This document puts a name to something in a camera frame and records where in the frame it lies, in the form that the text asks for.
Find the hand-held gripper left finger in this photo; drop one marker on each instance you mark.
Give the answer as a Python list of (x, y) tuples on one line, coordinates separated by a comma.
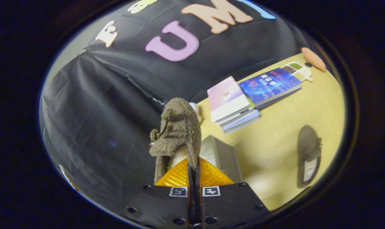
[(167, 206)]

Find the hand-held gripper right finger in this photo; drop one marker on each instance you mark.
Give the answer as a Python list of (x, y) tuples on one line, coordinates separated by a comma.
[(230, 203)]

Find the white storage box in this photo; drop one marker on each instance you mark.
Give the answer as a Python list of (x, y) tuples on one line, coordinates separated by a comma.
[(222, 156)]

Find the brown fuzzy shoe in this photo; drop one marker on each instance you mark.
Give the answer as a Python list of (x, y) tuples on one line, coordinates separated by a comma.
[(181, 127), (308, 143)]

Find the pale blue book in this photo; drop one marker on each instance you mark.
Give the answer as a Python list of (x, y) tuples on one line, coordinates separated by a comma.
[(245, 124)]

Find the white book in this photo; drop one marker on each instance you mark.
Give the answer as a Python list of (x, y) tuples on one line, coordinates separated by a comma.
[(243, 116)]

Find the white plush toy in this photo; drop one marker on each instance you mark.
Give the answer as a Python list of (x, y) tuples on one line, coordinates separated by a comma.
[(196, 109)]

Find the pink book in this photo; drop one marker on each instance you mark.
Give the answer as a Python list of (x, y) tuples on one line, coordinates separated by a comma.
[(225, 95)]

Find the black backdrop cloth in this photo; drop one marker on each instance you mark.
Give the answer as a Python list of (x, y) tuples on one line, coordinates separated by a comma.
[(116, 95)]

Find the white compartment tray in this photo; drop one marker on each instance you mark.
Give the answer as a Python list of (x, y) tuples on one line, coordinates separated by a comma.
[(299, 71)]

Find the orange oval plush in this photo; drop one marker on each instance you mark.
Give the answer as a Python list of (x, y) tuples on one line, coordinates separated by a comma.
[(313, 58)]

